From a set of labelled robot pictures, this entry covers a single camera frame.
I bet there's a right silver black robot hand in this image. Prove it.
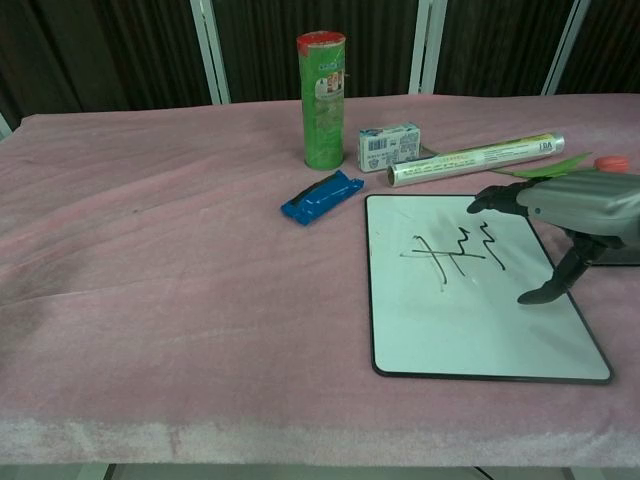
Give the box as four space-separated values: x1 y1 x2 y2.
467 172 640 306

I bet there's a black whiteboard eraser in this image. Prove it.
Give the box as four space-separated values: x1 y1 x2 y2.
589 247 640 267

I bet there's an artificial red tulip flower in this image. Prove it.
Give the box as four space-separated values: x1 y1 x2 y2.
421 144 629 182

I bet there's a silver foil roll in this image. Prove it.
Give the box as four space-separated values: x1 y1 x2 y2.
386 130 566 189

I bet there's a small white blue carton box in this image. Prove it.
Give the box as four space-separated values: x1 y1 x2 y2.
357 121 422 174

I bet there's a blue snack packet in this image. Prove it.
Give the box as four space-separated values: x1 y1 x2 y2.
279 169 365 227

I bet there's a green chip can red lid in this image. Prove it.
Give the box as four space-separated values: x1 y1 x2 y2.
295 30 348 170

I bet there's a pink table cloth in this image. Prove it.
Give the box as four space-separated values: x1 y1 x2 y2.
0 91 640 467

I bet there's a white dry-erase board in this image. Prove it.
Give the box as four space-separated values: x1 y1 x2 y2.
364 193 615 385

